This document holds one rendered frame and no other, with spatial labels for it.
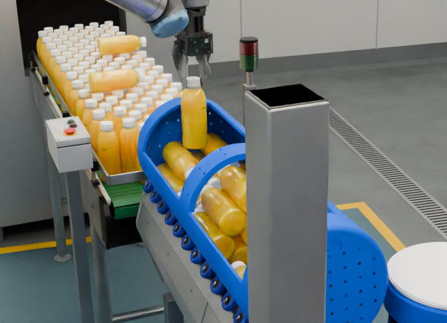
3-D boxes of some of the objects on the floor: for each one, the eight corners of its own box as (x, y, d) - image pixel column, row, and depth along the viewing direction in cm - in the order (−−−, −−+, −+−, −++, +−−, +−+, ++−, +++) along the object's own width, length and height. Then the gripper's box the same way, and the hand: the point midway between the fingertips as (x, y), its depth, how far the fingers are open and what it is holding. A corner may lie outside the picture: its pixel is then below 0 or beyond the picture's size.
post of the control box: (94, 432, 286) (64, 162, 249) (91, 425, 289) (62, 157, 252) (105, 429, 287) (78, 160, 250) (102, 422, 290) (76, 155, 253)
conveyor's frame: (123, 454, 275) (100, 207, 242) (47, 240, 419) (26, 67, 386) (258, 418, 290) (255, 181, 256) (140, 224, 434) (128, 56, 400)
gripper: (175, 12, 202) (179, 96, 209) (220, 7, 205) (223, 90, 213) (165, 5, 209) (170, 87, 217) (209, 1, 213) (211, 82, 220)
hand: (192, 81), depth 217 cm, fingers closed on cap, 4 cm apart
